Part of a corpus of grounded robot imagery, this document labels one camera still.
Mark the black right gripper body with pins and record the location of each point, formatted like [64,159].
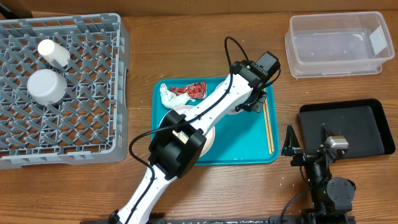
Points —
[310,156]

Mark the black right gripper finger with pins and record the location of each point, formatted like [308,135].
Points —
[325,133]
[291,145]

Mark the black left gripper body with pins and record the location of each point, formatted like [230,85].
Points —
[257,102]

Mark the pink white bowl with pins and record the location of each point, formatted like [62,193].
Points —
[238,92]

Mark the white cup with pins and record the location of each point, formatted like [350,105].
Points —
[52,51]

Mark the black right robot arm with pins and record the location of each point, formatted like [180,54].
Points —
[331,196]

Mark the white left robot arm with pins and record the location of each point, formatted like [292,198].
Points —
[159,175]

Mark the grey dishwasher rack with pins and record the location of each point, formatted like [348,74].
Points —
[89,124]

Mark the right wooden chopstick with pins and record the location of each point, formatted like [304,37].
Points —
[267,108]

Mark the wooden chopstick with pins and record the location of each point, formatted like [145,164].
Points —
[268,131]
[267,108]

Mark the left wooden chopstick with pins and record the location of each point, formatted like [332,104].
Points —
[268,131]

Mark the black plastic tray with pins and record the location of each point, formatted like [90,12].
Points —
[362,123]

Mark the teal serving tray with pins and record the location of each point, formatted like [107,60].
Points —
[239,138]

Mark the red snack wrapper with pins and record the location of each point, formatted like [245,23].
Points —
[194,90]

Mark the white round plate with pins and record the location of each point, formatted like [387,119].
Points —
[183,136]

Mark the clear plastic bin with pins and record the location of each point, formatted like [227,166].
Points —
[338,44]

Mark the crumpled white tissue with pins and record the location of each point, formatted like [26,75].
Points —
[170,100]

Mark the white bowl in rack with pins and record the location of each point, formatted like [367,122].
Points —
[46,86]

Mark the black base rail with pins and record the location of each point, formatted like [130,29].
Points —
[270,220]

